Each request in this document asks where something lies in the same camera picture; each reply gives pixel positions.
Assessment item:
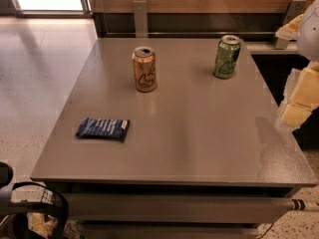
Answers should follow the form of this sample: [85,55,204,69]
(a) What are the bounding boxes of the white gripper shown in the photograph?
[275,0,319,129]

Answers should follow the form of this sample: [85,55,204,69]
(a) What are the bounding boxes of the grey metal bracket right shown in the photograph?
[273,0,306,50]

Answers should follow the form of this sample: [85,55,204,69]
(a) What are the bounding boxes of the grey metal bracket left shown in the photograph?
[133,0,149,38]

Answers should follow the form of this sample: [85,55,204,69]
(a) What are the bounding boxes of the grey metal bracket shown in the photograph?
[273,0,306,50]
[133,0,149,38]

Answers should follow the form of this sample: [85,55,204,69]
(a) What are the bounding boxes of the blue RXBAR blueberry wrapper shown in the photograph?
[76,118,131,142]

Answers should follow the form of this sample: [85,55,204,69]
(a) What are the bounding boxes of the orange LaCroix soda can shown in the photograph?
[132,46,158,93]

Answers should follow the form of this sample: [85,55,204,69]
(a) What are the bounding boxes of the green LaCroix soda can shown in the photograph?
[213,35,241,79]

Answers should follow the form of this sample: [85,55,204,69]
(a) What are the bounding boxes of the white pole with black band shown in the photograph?
[289,199,319,212]

